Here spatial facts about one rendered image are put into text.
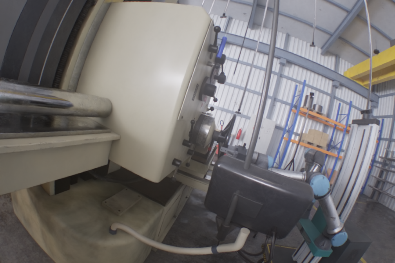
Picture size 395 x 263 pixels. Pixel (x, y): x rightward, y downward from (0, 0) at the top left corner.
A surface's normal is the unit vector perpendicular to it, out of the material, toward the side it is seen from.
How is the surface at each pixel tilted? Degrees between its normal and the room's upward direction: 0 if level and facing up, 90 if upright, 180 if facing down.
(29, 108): 116
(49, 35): 90
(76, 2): 90
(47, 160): 90
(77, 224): 0
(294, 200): 110
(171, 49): 90
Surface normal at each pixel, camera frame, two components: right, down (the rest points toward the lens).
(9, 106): 0.78, 0.60
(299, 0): -0.34, 0.92
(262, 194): -0.50, 0.21
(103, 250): 0.49, 0.18
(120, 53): -0.18, -0.04
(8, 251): 0.31, -0.95
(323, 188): -0.51, -0.25
